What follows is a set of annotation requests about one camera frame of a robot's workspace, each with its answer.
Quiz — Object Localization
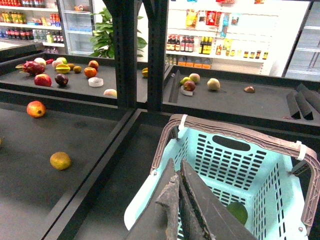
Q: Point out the red orange fruit back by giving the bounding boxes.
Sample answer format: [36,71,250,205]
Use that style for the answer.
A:
[88,60,99,71]

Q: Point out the yellow star fruit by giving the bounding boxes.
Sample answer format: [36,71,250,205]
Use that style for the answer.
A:
[55,63,71,74]

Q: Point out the red yellow mango fruit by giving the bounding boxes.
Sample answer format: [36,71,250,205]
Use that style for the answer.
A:
[26,100,47,118]

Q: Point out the red apple on shelf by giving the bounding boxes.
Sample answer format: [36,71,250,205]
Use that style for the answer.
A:
[34,73,52,87]

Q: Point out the green potted plant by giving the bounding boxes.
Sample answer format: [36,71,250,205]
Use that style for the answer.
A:
[88,6,148,60]

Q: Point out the red green mango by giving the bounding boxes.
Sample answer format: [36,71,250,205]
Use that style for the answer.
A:
[183,80,196,92]

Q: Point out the small brown kiwi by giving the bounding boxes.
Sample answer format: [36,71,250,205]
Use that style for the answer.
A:
[73,65,82,74]

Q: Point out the white zip tie right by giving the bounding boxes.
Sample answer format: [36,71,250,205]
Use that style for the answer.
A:
[295,140,307,161]

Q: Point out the black price tag holders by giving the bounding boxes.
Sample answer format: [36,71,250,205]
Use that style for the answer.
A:
[286,83,320,121]

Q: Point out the pale pear fruit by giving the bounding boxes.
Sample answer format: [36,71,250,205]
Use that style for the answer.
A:
[207,78,221,91]

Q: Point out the green avocado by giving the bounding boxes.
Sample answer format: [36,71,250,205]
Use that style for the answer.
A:
[226,202,248,225]

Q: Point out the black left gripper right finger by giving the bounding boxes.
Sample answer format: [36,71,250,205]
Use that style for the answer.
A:
[179,159,255,240]

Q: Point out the pink dragon fruit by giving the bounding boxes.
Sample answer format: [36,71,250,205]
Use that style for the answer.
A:
[15,61,45,76]

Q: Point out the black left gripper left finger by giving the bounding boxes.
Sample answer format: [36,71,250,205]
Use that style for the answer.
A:
[124,158,180,240]

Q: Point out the black fruit display shelf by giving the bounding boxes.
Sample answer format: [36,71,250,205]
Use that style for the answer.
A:
[0,58,320,240]

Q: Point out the orange on shelf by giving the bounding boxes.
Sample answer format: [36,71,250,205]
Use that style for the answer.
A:
[83,67,97,78]

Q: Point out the dark purple fruit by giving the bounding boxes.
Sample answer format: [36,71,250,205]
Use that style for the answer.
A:
[54,73,69,87]

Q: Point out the brown chestnut fruit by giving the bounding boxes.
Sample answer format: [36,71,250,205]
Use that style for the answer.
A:
[243,86,256,94]

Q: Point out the white grocery shelf rack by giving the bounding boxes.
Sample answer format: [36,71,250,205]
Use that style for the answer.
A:
[165,0,311,77]

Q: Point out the green apple back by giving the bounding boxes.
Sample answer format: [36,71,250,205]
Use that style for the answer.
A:
[56,57,68,64]

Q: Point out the yellow green fruit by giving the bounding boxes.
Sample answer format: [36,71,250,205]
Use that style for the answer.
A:
[49,151,72,171]

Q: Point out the peach fruit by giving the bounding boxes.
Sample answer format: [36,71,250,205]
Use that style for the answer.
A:
[103,88,118,98]

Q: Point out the white tape roll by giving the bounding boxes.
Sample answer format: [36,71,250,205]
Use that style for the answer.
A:
[88,77,104,88]

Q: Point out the light teal plastic basket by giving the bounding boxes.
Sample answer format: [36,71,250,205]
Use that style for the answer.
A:
[124,127,307,240]

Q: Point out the black shelf post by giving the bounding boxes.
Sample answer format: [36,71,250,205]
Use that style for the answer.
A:
[102,0,170,113]

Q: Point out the left grocery shelf rack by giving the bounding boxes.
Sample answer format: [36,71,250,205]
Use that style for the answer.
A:
[0,0,66,54]

